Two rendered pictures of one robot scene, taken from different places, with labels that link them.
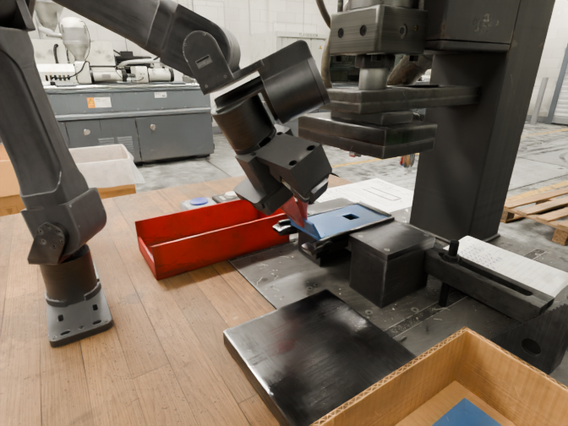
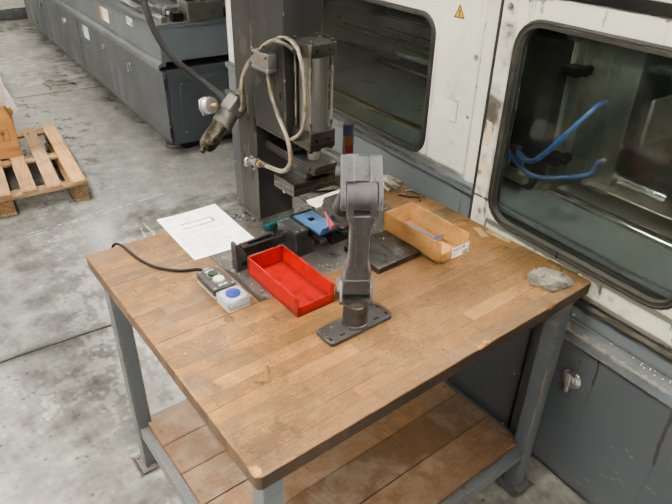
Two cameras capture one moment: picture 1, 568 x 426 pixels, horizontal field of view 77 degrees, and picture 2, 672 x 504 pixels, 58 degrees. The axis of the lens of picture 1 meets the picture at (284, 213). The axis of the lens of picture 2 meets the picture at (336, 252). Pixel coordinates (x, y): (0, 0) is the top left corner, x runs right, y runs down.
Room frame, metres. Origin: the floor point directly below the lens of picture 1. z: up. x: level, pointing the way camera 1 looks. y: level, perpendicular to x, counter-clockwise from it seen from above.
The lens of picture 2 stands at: (0.59, 1.50, 1.86)
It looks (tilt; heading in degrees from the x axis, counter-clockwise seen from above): 32 degrees down; 265
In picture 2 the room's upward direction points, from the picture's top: 1 degrees clockwise
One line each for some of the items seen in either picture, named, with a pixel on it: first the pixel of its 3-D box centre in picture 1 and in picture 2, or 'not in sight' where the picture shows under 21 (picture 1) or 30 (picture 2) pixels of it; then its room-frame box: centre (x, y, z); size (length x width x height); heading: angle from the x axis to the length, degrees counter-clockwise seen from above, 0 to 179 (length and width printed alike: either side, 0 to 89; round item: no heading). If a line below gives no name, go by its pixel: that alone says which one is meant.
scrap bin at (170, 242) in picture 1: (215, 231); (289, 278); (0.59, 0.13, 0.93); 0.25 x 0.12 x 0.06; 123
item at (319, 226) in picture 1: (337, 214); (316, 219); (0.51, -0.08, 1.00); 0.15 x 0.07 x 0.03; 123
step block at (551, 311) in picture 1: (533, 320); not in sight; (0.33, -0.28, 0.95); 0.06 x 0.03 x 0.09; 33
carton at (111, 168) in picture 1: (99, 187); not in sight; (2.51, 1.36, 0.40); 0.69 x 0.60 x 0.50; 29
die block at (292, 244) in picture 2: (357, 247); (313, 231); (0.52, -0.12, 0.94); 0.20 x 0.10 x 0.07; 33
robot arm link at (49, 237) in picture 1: (67, 232); (354, 289); (0.43, 0.29, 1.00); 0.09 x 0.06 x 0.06; 177
